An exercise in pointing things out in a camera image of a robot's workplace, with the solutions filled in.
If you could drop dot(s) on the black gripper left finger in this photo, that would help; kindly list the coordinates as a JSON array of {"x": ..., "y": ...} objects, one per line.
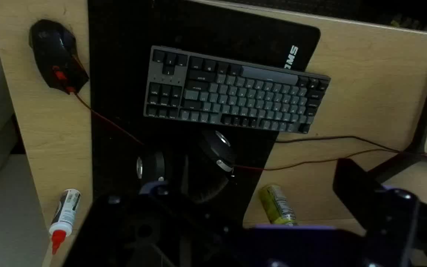
[{"x": 140, "y": 232}]

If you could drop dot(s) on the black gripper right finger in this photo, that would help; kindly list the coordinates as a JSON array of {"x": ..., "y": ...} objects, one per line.
[{"x": 386, "y": 223}]

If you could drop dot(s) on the grey mechanical keyboard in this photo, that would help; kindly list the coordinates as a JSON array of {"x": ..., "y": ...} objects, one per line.
[{"x": 234, "y": 94}]

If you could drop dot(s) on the white tube with red cap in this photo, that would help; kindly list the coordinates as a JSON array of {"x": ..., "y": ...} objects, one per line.
[{"x": 68, "y": 210}]

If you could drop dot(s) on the black round headset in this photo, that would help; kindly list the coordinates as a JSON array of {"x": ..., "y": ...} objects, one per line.
[{"x": 214, "y": 158}]

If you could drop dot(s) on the black monitor stand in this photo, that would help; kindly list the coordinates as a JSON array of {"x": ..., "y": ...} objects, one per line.
[{"x": 426, "y": 124}]

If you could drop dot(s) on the black desk mouse pad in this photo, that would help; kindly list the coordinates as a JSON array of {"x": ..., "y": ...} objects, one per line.
[{"x": 126, "y": 75}]

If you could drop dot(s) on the black and red mouse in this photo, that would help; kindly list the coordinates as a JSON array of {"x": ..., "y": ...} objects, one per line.
[{"x": 56, "y": 54}]

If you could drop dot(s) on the purple printed camera mount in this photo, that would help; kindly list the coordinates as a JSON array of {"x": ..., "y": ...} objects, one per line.
[{"x": 303, "y": 245}]

